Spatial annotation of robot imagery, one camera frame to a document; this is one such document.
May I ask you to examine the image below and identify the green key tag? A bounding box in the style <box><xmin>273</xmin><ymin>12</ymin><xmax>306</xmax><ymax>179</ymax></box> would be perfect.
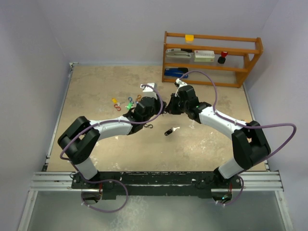
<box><xmin>127</xmin><ymin>103</ymin><xmax>133</xmax><ymax>110</ymax></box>

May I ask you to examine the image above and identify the red S carabiner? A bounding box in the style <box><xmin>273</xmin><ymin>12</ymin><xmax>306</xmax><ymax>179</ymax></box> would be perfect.
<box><xmin>114</xmin><ymin>104</ymin><xmax>121</xmax><ymax>111</ymax></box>

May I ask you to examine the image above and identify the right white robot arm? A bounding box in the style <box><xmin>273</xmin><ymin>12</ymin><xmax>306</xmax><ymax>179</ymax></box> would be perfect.
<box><xmin>165</xmin><ymin>83</ymin><xmax>271</xmax><ymax>188</ymax></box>

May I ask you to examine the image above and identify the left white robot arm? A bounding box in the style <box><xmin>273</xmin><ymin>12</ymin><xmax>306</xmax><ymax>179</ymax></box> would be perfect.
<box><xmin>57</xmin><ymin>97</ymin><xmax>167</xmax><ymax>189</ymax></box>

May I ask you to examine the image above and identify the blue stapler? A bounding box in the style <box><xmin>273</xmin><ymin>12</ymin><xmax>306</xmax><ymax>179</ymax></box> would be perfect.
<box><xmin>164</xmin><ymin>67</ymin><xmax>189</xmax><ymax>78</ymax></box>

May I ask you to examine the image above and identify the white cardboard box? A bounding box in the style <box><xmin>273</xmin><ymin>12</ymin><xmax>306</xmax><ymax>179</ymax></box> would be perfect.
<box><xmin>194</xmin><ymin>50</ymin><xmax>215</xmax><ymax>62</ymax></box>

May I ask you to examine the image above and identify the grey stapler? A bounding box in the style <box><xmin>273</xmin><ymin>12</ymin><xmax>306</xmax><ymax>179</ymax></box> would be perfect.
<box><xmin>166</xmin><ymin>48</ymin><xmax>193</xmax><ymax>59</ymax></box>

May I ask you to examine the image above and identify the wooden shelf rack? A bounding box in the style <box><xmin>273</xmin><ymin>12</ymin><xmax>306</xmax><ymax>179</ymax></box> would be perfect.
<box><xmin>162</xmin><ymin>32</ymin><xmax>263</xmax><ymax>88</ymax></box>

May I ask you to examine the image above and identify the red black stamp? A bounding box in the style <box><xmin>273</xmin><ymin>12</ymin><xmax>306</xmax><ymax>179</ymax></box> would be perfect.
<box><xmin>218</xmin><ymin>51</ymin><xmax>228</xmax><ymax>64</ymax></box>

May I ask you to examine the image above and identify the yellow lid jar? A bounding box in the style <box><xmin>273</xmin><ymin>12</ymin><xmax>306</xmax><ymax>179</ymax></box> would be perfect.
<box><xmin>185</xmin><ymin>34</ymin><xmax>194</xmax><ymax>43</ymax></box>

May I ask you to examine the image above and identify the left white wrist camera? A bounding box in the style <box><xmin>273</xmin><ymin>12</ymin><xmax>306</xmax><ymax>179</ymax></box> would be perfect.
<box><xmin>140</xmin><ymin>83</ymin><xmax>157</xmax><ymax>100</ymax></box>

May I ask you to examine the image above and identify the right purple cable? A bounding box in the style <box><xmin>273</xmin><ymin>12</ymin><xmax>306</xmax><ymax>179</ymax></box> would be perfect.
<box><xmin>175</xmin><ymin>70</ymin><xmax>297</xmax><ymax>206</ymax></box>

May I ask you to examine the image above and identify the purple cable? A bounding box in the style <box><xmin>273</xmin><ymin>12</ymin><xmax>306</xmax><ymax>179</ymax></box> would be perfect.
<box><xmin>175</xmin><ymin>70</ymin><xmax>297</xmax><ymax>206</ymax></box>
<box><xmin>59</xmin><ymin>84</ymin><xmax>164</xmax><ymax>212</ymax></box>

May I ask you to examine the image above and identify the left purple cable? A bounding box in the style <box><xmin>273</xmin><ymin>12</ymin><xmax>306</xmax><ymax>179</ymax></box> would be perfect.
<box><xmin>59</xmin><ymin>84</ymin><xmax>164</xmax><ymax>212</ymax></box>

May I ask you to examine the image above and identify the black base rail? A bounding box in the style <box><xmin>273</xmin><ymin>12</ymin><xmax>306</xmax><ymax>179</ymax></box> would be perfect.
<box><xmin>72</xmin><ymin>171</ymin><xmax>242</xmax><ymax>200</ymax></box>

